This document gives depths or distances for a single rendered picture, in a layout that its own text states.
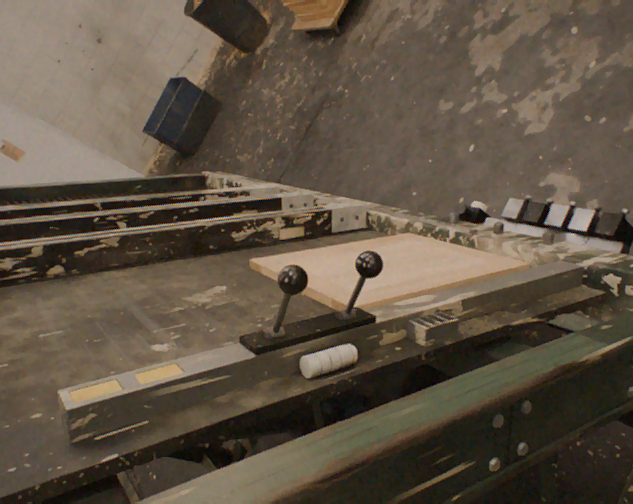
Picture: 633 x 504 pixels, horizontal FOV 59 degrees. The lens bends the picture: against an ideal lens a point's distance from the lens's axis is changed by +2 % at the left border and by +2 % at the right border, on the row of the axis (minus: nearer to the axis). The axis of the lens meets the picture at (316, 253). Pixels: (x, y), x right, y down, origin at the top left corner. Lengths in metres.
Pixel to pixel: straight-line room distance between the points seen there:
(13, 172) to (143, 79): 2.07
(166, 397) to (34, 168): 4.24
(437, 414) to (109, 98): 5.90
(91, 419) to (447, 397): 0.38
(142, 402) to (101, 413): 0.04
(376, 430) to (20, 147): 4.44
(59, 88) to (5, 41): 0.57
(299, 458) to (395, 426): 0.10
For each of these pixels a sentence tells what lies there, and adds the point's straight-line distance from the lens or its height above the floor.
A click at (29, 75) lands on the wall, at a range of 6.19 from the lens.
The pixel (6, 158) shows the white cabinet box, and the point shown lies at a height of 1.37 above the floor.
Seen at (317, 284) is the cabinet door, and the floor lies 1.28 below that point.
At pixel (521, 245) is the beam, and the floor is 0.90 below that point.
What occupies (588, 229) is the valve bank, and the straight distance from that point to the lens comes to 1.42.
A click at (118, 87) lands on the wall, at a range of 6.31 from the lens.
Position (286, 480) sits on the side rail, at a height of 1.61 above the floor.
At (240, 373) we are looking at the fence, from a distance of 0.71.
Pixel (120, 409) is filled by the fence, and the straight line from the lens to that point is 0.66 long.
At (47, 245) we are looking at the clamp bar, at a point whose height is 1.64.
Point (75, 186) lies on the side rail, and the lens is 2.50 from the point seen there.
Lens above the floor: 1.92
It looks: 36 degrees down
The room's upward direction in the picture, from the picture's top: 60 degrees counter-clockwise
